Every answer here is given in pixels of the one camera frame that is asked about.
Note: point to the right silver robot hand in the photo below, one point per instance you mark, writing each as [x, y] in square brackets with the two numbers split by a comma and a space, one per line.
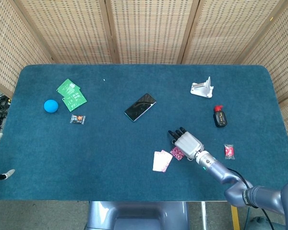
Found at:
[188, 143]

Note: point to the pink patterned card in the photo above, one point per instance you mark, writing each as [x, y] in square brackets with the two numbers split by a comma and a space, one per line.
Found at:
[177, 153]
[157, 161]
[168, 158]

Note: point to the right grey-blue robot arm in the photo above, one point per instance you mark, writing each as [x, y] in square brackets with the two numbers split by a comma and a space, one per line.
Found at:
[220, 172]

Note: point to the black bottle red cap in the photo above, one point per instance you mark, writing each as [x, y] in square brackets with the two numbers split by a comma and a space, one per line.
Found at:
[220, 118]

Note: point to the red snack packet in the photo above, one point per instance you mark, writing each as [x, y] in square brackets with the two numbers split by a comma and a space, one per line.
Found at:
[229, 151]

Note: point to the white folding phone stand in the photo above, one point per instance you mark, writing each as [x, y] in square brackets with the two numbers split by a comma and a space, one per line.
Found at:
[201, 92]

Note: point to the black smartphone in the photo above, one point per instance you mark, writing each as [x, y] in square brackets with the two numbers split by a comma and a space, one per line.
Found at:
[140, 107]

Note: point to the blue ball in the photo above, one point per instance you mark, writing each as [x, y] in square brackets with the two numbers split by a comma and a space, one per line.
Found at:
[51, 106]

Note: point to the white table leg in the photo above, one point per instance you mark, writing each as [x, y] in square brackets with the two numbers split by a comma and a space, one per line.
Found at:
[203, 215]

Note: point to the black wrapped candy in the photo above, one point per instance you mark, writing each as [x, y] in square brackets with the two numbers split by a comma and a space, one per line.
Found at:
[78, 119]

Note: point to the green sachet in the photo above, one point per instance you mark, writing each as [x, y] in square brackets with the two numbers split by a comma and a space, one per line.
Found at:
[67, 87]
[74, 101]

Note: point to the grey-blue robot torso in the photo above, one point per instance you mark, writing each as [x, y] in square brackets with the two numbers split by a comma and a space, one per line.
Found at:
[134, 213]

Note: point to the woven bamboo folding screen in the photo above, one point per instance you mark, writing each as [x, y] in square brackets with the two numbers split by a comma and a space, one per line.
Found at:
[146, 28]

